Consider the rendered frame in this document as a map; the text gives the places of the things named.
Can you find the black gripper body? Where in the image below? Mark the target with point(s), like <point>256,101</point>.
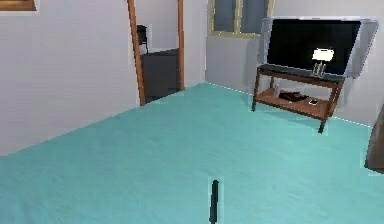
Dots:
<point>214,203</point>

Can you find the brown wooden television stand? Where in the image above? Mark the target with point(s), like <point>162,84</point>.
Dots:
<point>300,107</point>

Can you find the black flat box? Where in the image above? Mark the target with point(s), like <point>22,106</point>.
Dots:
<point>292,96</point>

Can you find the small white phone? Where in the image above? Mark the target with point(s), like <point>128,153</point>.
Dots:
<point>313,102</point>

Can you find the dark grey counter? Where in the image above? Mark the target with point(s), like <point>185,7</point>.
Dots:
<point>159,71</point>

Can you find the brown furniture piece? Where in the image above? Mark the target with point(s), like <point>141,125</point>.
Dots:
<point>376,143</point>

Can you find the white small table lamp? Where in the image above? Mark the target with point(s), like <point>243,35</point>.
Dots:
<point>322,55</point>

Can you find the black coffee machine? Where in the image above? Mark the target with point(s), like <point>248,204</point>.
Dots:
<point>142,33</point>

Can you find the wooden framed picture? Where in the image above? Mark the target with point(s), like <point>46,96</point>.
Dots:
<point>16,4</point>

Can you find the brown wooden door frame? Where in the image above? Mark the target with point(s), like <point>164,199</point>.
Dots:
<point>137,56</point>

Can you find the black television with grey frame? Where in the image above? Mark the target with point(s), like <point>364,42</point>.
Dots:
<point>300,43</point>

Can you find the window with pale wooden frame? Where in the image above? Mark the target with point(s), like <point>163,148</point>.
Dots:
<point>237,16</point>

